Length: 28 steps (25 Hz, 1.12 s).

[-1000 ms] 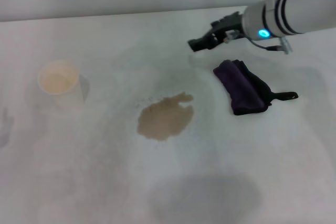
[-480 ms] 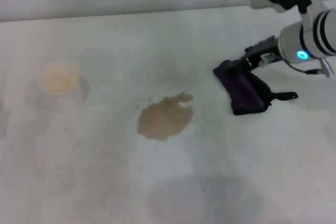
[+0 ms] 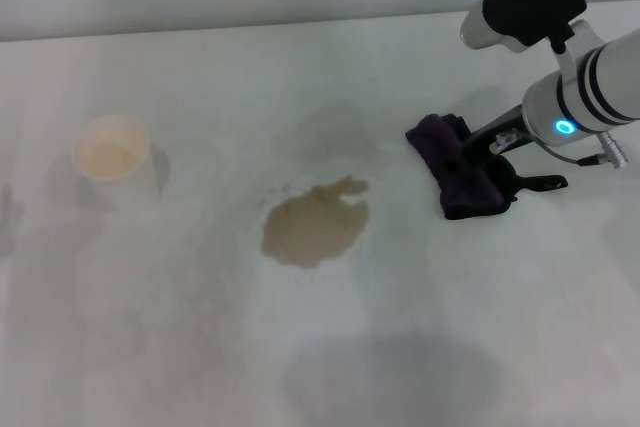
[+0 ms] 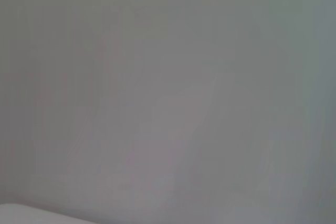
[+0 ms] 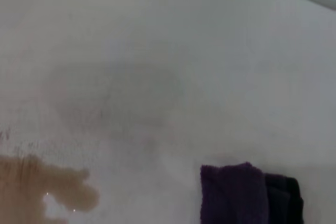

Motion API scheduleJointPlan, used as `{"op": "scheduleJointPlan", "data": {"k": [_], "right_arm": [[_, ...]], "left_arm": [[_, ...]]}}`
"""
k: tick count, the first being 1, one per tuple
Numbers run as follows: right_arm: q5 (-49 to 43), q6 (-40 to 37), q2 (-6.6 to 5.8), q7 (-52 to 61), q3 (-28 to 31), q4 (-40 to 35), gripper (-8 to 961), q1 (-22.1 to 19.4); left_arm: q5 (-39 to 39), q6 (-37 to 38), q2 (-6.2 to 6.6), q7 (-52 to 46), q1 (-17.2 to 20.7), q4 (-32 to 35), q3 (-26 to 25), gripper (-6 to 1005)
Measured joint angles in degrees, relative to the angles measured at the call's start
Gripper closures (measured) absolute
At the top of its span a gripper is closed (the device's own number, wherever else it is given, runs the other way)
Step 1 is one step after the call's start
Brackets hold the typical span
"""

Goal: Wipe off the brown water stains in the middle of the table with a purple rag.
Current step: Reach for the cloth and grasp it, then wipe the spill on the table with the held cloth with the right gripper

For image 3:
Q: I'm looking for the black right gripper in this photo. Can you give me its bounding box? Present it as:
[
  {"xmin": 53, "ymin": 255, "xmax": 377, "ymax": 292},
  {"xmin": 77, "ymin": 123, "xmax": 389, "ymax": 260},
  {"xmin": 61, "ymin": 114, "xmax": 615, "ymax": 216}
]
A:
[{"xmin": 443, "ymin": 104, "xmax": 525, "ymax": 174}]

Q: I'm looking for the purple rag with black edge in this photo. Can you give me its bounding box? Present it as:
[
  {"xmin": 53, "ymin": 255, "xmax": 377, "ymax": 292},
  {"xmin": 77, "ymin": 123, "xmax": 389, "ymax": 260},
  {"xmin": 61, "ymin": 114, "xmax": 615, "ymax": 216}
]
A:
[{"xmin": 404, "ymin": 113, "xmax": 569, "ymax": 221}]

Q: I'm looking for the white paper cup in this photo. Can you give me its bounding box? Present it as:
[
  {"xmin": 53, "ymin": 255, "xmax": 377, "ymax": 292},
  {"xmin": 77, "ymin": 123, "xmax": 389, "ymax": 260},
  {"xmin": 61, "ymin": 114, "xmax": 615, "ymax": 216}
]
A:
[{"xmin": 71, "ymin": 115, "xmax": 164, "ymax": 214}]

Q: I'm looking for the brown water stain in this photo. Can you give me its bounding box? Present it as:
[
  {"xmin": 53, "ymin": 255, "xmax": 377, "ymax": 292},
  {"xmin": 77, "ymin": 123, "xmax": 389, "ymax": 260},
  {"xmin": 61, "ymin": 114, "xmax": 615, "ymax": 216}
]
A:
[{"xmin": 259, "ymin": 175, "xmax": 371, "ymax": 271}]

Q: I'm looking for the grey cable with silver connector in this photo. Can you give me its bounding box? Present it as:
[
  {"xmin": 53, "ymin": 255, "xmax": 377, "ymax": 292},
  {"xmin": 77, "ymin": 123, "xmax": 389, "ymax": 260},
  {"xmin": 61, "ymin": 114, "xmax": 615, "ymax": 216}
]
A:
[{"xmin": 546, "ymin": 129, "xmax": 631, "ymax": 169}]

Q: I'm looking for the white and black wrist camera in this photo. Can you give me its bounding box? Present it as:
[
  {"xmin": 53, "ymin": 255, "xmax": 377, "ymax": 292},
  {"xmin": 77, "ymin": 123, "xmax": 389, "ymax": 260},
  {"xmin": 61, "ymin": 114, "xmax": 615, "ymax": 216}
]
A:
[{"xmin": 459, "ymin": 0, "xmax": 588, "ymax": 54}]

